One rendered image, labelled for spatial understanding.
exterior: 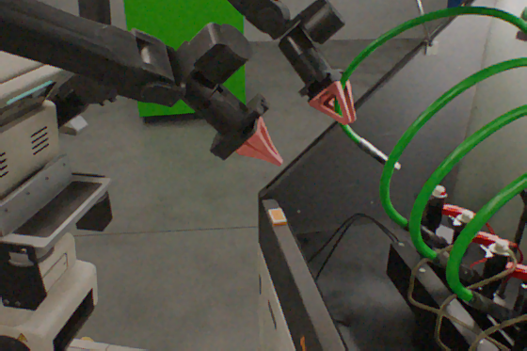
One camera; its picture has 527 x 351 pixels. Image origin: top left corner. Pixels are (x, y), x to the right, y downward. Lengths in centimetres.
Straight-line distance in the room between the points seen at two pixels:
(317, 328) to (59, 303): 60
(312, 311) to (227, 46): 48
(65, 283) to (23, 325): 13
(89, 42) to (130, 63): 5
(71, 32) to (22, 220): 52
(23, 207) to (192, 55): 52
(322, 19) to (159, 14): 306
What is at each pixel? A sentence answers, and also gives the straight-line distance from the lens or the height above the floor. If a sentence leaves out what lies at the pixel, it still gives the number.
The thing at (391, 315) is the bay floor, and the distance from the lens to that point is 101.
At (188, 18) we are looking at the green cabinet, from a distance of 386.
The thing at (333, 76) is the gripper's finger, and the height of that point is 130.
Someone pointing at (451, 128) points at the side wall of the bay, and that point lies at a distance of 123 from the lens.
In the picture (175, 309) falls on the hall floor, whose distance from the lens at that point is 219.
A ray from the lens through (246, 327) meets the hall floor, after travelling 208.
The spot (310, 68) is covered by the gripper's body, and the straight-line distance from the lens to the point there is 85.
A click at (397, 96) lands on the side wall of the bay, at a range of 111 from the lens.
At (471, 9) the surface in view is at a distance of 83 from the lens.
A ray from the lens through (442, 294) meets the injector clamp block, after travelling 86.
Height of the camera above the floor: 154
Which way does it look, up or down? 27 degrees down
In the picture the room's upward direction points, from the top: straight up
